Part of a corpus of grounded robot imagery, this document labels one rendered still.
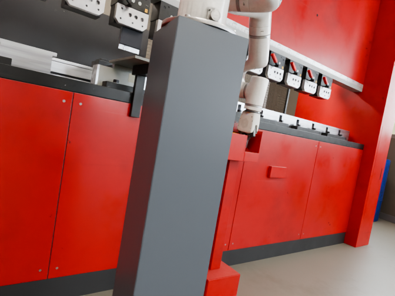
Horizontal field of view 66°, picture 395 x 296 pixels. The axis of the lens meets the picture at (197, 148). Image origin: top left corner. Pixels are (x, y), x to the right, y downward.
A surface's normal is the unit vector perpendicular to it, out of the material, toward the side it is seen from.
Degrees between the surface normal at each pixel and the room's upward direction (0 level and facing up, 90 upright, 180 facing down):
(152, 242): 90
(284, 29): 90
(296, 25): 90
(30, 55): 90
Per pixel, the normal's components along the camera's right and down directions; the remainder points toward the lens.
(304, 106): -0.78, -0.09
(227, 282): 0.57, 0.15
